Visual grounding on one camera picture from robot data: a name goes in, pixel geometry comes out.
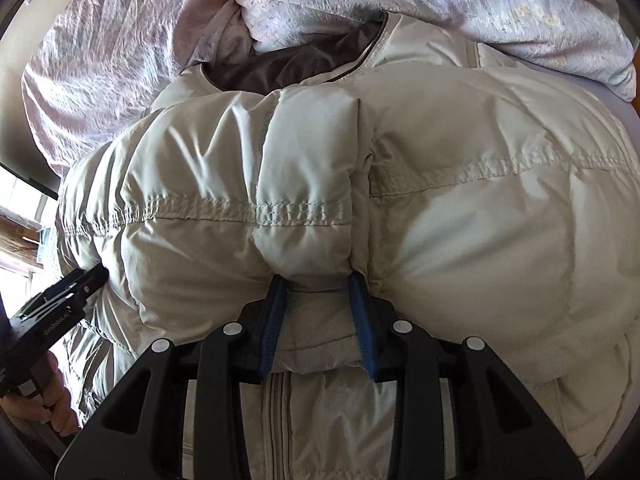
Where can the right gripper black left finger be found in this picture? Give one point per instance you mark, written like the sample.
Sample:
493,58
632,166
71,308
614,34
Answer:
137,432

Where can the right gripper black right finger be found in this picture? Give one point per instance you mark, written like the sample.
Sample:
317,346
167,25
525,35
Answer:
500,430

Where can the white puffer down jacket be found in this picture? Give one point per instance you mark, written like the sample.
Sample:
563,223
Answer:
479,196

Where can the person's left hand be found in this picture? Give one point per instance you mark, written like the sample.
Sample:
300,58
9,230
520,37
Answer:
53,405

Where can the pink floral duvet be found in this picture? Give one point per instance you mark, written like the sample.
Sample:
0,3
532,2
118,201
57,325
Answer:
102,63

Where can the lilac bed sheet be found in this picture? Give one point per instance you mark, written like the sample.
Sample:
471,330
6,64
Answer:
620,108

